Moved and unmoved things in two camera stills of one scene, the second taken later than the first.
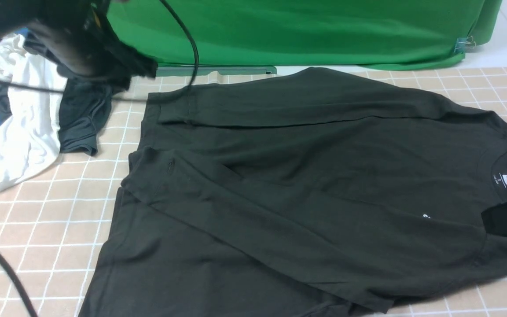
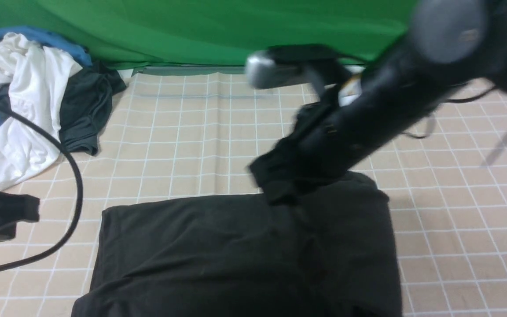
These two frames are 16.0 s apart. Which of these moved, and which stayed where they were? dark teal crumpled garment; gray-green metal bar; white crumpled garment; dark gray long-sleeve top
Moved: dark gray long-sleeve top
Stayed: gray-green metal bar; dark teal crumpled garment; white crumpled garment
